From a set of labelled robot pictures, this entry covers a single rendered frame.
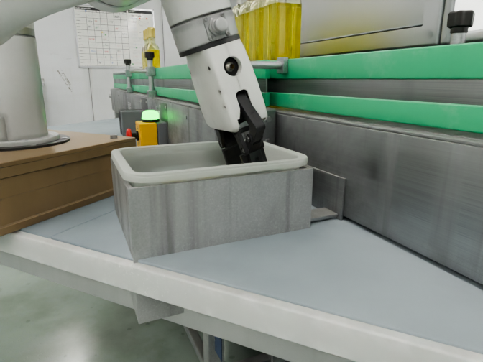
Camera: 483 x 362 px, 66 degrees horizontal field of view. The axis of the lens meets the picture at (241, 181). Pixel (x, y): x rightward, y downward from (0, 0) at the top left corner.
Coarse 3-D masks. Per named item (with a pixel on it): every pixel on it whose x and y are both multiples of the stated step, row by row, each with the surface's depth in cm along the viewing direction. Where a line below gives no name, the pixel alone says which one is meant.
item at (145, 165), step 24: (168, 144) 54; (192, 144) 55; (216, 144) 57; (264, 144) 55; (120, 168) 41; (144, 168) 53; (168, 168) 54; (192, 168) 56; (216, 168) 40; (240, 168) 41; (264, 168) 43; (288, 168) 45
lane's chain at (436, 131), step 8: (296, 112) 62; (304, 112) 62; (312, 112) 62; (344, 120) 51; (352, 120) 50; (360, 120) 50; (368, 120) 50; (376, 120) 50; (400, 128) 42; (408, 128) 42; (416, 128) 42; (424, 128) 42; (432, 128) 42; (456, 136) 36; (464, 136) 36; (472, 136) 36; (480, 136) 36
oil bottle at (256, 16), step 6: (258, 0) 72; (264, 0) 72; (252, 6) 74; (258, 6) 72; (252, 12) 74; (258, 12) 72; (252, 18) 75; (258, 18) 72; (252, 24) 75; (258, 24) 73; (252, 30) 75; (258, 30) 73; (252, 36) 76; (258, 36) 73; (252, 42) 76; (258, 42) 74; (252, 48) 76; (258, 48) 74; (252, 54) 76; (258, 54) 74; (252, 60) 77
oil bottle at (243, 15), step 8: (248, 0) 78; (240, 8) 80; (248, 8) 77; (240, 16) 80; (248, 16) 77; (240, 24) 80; (248, 24) 77; (240, 32) 81; (248, 32) 78; (248, 40) 78; (248, 48) 79; (248, 56) 79
